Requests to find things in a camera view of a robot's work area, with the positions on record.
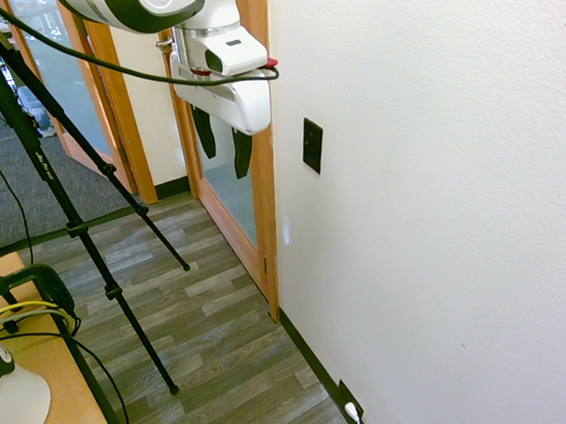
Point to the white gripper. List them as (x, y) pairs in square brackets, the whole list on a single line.
[(225, 97)]

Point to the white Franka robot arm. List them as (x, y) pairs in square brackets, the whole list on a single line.
[(149, 7)]

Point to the wooden glass door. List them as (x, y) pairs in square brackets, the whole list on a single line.
[(234, 186)]

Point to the wooden framed glass partition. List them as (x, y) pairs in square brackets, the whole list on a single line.
[(68, 90)]

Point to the black C-clamp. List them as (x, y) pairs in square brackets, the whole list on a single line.
[(40, 286)]

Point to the white power plug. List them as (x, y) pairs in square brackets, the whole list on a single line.
[(352, 410)]

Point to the black wall light switch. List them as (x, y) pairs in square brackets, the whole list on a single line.
[(313, 145)]

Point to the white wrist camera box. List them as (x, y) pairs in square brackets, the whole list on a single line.
[(236, 53)]

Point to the black camera tripod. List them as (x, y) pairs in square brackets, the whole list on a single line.
[(48, 162)]

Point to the black wall power outlet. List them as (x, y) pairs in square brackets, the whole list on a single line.
[(351, 400)]

